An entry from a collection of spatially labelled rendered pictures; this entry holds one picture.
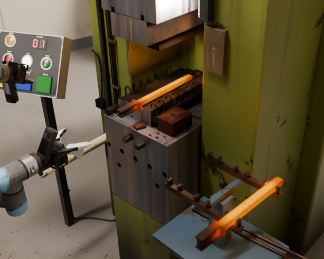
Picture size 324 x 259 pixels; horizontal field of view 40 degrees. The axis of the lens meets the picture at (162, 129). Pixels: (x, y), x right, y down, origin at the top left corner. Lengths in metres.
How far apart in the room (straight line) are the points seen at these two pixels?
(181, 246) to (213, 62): 0.68
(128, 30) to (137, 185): 0.70
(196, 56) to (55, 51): 0.67
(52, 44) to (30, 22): 2.84
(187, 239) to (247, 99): 0.56
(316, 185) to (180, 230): 0.81
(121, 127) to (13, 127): 2.02
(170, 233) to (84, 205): 1.26
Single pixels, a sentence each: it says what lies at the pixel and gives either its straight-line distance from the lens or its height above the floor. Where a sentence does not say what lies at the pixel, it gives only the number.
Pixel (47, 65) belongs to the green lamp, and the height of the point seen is 1.09.
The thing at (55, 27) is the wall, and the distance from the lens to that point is 5.02.
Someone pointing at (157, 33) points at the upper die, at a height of 1.31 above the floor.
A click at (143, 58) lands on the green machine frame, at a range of 2.08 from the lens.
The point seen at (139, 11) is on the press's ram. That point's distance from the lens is 1.67.
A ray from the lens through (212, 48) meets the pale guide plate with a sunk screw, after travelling 1.65.
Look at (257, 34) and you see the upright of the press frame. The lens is 1.54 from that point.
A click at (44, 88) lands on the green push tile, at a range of 2.08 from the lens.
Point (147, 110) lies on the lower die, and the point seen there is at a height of 0.99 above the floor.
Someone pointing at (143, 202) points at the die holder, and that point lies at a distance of 2.05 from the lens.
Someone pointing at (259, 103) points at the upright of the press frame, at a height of 1.11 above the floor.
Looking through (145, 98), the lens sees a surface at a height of 1.01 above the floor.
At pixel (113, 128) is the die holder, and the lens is 1.95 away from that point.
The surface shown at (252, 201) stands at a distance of 1.45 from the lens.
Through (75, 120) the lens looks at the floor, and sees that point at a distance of 3.76.
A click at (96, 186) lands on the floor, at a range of 3.02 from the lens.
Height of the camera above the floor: 1.90
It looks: 32 degrees down
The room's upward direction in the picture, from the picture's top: 2 degrees counter-clockwise
